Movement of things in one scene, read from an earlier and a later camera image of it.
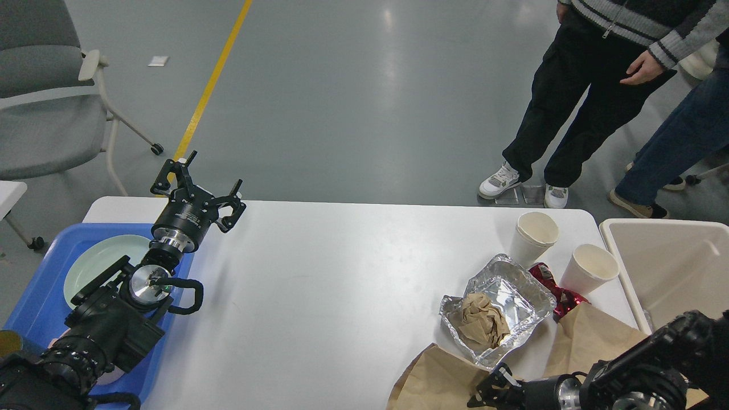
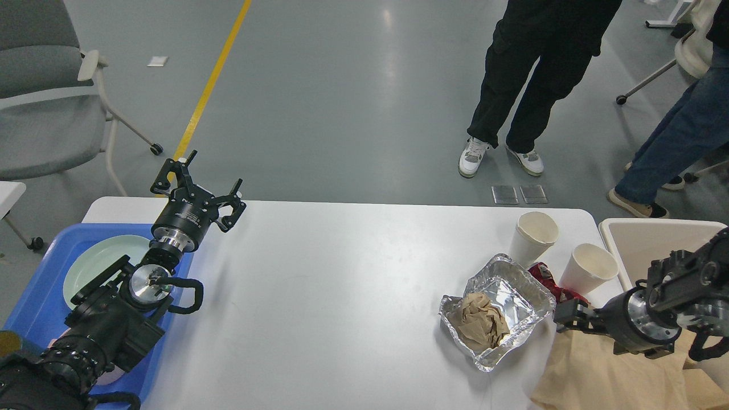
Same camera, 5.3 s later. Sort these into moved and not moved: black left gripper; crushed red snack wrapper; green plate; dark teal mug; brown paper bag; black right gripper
Moved: brown paper bag; black right gripper
Not moved: crushed red snack wrapper; black left gripper; dark teal mug; green plate
